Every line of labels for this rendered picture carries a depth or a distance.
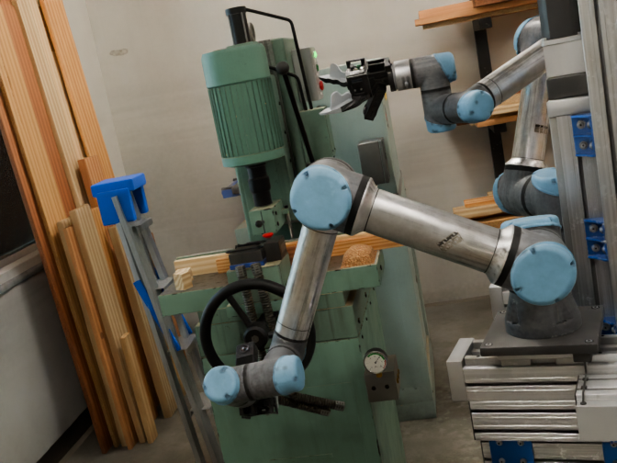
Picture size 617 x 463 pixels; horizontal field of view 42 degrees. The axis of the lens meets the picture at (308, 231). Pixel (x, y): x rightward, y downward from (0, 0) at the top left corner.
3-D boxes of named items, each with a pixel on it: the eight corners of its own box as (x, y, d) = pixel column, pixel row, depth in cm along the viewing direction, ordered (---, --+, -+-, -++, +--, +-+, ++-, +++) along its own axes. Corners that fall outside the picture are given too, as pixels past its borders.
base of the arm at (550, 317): (584, 310, 169) (578, 265, 167) (578, 337, 155) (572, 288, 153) (511, 314, 175) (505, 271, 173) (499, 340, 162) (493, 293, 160)
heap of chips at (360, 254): (340, 268, 210) (337, 254, 209) (345, 255, 223) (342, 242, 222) (374, 264, 208) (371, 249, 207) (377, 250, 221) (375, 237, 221)
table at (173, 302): (150, 329, 210) (144, 307, 209) (184, 294, 239) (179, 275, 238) (379, 297, 199) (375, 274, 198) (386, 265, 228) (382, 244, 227)
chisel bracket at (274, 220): (253, 241, 223) (248, 211, 221) (263, 230, 236) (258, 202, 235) (280, 237, 221) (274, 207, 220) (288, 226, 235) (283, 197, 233)
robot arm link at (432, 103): (445, 133, 197) (438, 89, 195) (420, 134, 207) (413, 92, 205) (471, 128, 200) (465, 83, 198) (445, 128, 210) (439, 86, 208)
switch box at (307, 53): (300, 103, 245) (290, 50, 241) (305, 101, 254) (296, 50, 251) (319, 99, 243) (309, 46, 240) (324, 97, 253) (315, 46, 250)
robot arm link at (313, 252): (316, 144, 169) (262, 353, 182) (308, 151, 159) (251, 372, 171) (369, 159, 168) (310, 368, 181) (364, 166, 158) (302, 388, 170)
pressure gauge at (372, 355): (366, 382, 208) (361, 353, 206) (367, 377, 211) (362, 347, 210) (390, 379, 207) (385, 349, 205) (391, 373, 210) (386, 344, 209)
